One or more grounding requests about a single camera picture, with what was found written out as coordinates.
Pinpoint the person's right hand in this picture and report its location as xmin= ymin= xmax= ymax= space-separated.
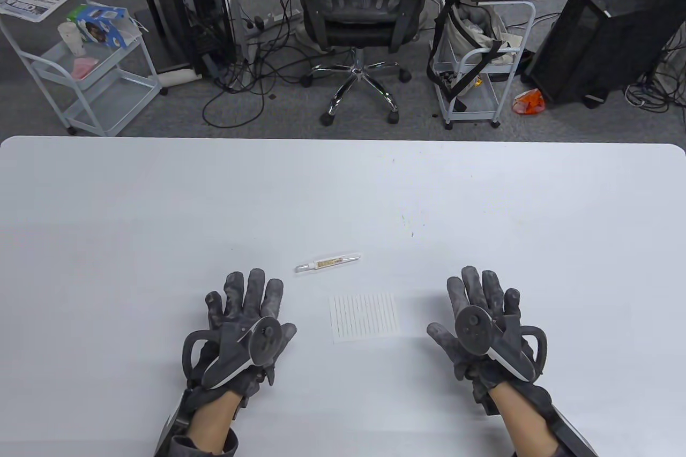
xmin=427 ymin=266 xmax=547 ymax=417

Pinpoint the person's left hand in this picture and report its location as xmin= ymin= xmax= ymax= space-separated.
xmin=185 ymin=268 xmax=297 ymax=409

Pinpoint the white correction pen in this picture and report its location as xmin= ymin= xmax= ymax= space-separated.
xmin=295 ymin=252 xmax=361 ymax=274

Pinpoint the white lined text paper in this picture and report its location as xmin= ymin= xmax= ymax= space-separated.
xmin=329 ymin=293 xmax=401 ymax=343

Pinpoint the person's right forearm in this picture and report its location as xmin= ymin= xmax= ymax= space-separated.
xmin=488 ymin=385 xmax=562 ymax=457

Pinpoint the person's left forearm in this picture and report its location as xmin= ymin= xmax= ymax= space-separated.
xmin=185 ymin=390 xmax=243 ymax=453

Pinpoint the black and white controller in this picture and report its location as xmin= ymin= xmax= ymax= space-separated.
xmin=182 ymin=316 xmax=283 ymax=391
xmin=454 ymin=306 xmax=548 ymax=384

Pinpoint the white metal utility cart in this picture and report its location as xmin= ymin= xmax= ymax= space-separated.
xmin=0 ymin=0 xmax=161 ymax=137
xmin=431 ymin=0 xmax=536 ymax=130

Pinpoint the orange plastic bag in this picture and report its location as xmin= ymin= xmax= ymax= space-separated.
xmin=512 ymin=88 xmax=547 ymax=116

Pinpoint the white roll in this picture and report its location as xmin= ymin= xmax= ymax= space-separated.
xmin=157 ymin=67 xmax=195 ymax=88

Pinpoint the white power strip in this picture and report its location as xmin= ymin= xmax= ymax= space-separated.
xmin=244 ymin=10 xmax=303 ymax=32

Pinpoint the black mesh office chair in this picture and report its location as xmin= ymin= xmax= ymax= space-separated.
xmin=291 ymin=0 xmax=436 ymax=127

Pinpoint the pink packet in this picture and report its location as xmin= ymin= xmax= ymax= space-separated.
xmin=71 ymin=57 xmax=100 ymax=81

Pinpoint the blue tissue box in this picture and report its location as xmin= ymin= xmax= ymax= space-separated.
xmin=67 ymin=3 xmax=130 ymax=49

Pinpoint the white paper cup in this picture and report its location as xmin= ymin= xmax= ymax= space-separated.
xmin=57 ymin=22 xmax=86 ymax=57

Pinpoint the black wrist camera band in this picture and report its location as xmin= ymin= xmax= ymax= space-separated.
xmin=154 ymin=390 xmax=240 ymax=457
xmin=514 ymin=382 xmax=600 ymax=457

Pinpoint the tangle of black floor cables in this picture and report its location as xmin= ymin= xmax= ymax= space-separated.
xmin=201 ymin=23 xmax=322 ymax=128
xmin=624 ymin=34 xmax=686 ymax=115

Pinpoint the beige bag with black strap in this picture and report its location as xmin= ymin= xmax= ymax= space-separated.
xmin=427 ymin=0 xmax=523 ymax=112

